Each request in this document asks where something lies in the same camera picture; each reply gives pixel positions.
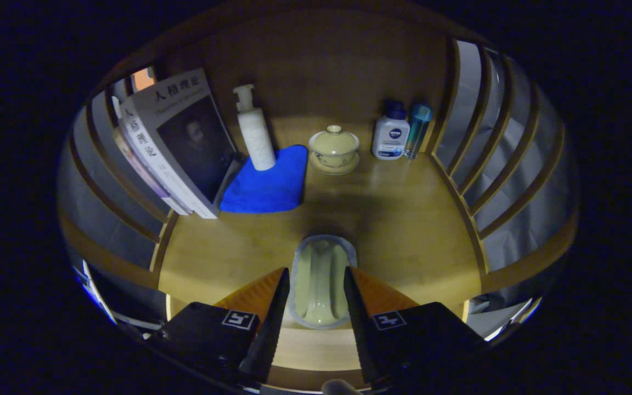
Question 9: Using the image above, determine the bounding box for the white pump bottle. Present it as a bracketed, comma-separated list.
[233, 84, 277, 172]

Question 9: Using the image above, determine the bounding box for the white book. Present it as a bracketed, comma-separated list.
[120, 67, 241, 220]

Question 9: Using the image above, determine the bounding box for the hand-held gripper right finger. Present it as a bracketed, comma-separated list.
[343, 266, 487, 385]

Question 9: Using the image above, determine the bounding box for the teal slim bottle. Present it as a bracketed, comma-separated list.
[404, 103, 433, 160]

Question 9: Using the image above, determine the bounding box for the beige lidded tea bowl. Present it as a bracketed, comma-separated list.
[308, 125, 360, 176]

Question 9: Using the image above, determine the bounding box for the purple book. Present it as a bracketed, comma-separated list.
[112, 127, 190, 216]

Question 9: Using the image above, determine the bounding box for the wooden drawer with black knob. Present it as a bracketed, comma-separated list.
[264, 329, 371, 391]

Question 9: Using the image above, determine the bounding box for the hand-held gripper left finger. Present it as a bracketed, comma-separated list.
[148, 267, 291, 385]

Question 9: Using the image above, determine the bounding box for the white lotion bottle blue cap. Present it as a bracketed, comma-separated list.
[371, 100, 410, 161]

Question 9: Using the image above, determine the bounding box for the green handled scrubbing sponge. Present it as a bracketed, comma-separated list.
[289, 235, 358, 330]

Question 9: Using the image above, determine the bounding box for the wooden countertop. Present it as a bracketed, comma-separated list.
[157, 115, 484, 332]

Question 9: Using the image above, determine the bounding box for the blue folded cloth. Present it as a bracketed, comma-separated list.
[219, 144, 309, 214]

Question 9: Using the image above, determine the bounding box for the wooden cabinet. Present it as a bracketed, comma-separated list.
[58, 8, 579, 393]

